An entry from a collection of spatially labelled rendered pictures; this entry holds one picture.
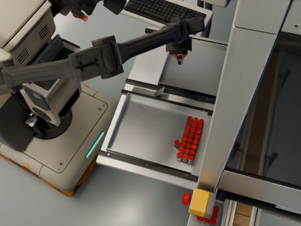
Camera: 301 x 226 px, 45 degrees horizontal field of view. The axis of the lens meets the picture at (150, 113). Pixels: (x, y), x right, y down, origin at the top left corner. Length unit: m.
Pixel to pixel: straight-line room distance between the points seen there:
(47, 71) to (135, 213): 1.39
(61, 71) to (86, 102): 1.25
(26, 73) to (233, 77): 0.67
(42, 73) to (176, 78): 0.68
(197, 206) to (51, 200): 1.35
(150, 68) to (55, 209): 1.16
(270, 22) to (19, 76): 0.81
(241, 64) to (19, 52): 0.94
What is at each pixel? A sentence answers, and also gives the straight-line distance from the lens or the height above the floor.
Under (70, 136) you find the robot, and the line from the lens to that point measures 2.18.
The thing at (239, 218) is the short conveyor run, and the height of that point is 0.93.
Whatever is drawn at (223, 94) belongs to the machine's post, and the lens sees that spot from 0.69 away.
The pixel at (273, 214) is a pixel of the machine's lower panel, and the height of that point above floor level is 0.88.
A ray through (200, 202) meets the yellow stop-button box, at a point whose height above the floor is 1.03.
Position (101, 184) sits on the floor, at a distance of 2.33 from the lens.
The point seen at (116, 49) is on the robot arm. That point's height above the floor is 1.39.
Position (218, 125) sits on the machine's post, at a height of 1.48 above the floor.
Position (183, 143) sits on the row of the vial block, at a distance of 1.38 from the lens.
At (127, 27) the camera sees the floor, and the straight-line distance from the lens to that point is 2.92.
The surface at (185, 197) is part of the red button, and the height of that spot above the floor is 1.01.
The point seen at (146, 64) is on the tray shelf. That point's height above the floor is 0.88.
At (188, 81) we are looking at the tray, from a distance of 1.56.
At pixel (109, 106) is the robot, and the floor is 0.28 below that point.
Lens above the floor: 2.20
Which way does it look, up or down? 63 degrees down
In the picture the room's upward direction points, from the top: 7 degrees counter-clockwise
